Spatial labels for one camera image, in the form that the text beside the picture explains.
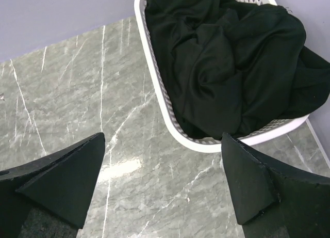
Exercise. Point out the black t-shirt in basket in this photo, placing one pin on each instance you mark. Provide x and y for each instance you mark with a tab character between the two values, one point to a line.
232	67

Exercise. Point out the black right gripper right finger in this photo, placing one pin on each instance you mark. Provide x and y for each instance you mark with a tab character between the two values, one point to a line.
272	198

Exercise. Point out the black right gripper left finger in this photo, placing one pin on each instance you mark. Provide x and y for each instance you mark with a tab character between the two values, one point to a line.
50	196

